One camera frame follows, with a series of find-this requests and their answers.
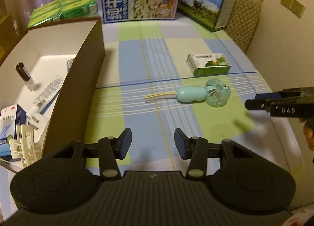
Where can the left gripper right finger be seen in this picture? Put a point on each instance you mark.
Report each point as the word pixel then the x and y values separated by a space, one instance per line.
pixel 194 149

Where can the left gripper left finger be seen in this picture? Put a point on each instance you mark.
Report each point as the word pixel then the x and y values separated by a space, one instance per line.
pixel 111 149

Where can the mint handheld fan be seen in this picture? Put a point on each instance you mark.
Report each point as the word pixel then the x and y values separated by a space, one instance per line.
pixel 215 93

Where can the white charger plug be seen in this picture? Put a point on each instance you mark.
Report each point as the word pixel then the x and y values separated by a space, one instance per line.
pixel 39 123

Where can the white ointment tube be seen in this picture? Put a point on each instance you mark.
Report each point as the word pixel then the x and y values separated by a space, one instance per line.
pixel 49 93

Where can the green white medicine box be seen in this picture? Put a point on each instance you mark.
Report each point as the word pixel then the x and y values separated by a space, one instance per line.
pixel 208 64

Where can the cream plastic clip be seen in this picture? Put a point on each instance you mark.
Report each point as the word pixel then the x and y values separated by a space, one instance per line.
pixel 23 147

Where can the blue white medicine box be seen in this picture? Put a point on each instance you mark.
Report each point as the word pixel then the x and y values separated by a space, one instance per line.
pixel 10 117

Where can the dark capped small bottle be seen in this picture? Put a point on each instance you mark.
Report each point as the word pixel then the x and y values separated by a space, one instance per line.
pixel 26 77

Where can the person's right hand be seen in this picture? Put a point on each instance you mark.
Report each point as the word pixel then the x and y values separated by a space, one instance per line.
pixel 308 133

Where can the checked tablecloth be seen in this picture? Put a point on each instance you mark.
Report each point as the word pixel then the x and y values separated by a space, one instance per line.
pixel 145 84

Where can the quilted beige sofa cover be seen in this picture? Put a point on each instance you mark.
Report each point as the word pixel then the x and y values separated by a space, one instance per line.
pixel 243 21

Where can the brown cardboard box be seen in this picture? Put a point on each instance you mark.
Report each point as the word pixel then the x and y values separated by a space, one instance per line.
pixel 81 38

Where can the green milk carton box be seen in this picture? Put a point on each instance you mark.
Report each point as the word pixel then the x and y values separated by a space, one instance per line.
pixel 211 14

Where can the green tissue pack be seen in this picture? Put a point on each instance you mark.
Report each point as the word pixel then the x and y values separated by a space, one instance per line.
pixel 62 9

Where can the wall socket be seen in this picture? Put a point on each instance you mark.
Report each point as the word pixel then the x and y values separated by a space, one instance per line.
pixel 294 6

